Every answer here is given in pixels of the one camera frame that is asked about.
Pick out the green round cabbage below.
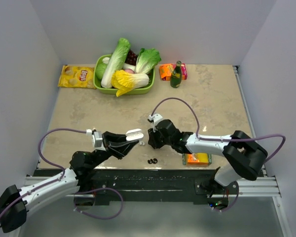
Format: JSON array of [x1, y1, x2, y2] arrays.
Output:
[[95, 63, 107, 80]]

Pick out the orange snack box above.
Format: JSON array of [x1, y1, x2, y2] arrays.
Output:
[[159, 64, 175, 81]]

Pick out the tall green napa cabbage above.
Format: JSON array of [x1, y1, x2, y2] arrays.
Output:
[[101, 38, 131, 88]]

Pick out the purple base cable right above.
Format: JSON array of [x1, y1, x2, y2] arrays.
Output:
[[211, 194, 239, 213]]

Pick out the dark red grapes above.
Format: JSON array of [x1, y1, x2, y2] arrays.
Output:
[[125, 50, 138, 66]]

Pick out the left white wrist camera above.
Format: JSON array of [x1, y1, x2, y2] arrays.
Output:
[[86, 129, 106, 151]]

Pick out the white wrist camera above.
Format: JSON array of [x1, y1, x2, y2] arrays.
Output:
[[86, 129, 106, 151], [148, 114, 163, 132]]

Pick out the aluminium front rail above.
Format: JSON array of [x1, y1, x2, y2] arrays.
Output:
[[24, 175, 283, 198]]

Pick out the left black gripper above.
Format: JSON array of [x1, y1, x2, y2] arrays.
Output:
[[90, 131, 139, 169]]

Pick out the aluminium rail right edge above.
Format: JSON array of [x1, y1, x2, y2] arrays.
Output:
[[232, 65, 265, 170]]

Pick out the green plastic basket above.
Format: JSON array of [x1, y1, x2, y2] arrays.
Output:
[[93, 54, 156, 95]]

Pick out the green glass bottle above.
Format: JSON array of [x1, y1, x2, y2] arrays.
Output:
[[170, 61, 182, 88]]

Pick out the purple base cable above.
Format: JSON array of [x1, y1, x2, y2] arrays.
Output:
[[73, 185, 124, 219], [211, 194, 239, 213]]

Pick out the pink snack box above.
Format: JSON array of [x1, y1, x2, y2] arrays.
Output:
[[181, 63, 187, 80]]

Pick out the orange sponge pack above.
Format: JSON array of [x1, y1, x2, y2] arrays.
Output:
[[182, 153, 212, 166]]

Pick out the yellow napa cabbage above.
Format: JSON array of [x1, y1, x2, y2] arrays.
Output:
[[111, 70, 149, 97]]

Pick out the white earbud charging case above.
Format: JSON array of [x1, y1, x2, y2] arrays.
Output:
[[125, 128, 144, 141]]

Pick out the yellow Lays chips bag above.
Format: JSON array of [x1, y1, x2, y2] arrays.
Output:
[[58, 65, 95, 89]]

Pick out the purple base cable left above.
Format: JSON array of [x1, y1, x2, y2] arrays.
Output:
[[73, 185, 124, 219]]

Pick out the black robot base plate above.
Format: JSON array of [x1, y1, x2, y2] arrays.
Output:
[[34, 167, 237, 207]]

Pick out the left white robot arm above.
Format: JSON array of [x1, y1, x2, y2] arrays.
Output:
[[0, 129, 144, 233]]

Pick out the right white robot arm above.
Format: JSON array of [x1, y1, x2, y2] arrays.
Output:
[[148, 117, 268, 194]]

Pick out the green lettuce leaf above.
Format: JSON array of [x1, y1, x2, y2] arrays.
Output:
[[135, 48, 161, 74]]

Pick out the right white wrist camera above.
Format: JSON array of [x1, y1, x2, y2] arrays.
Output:
[[148, 114, 163, 132]]

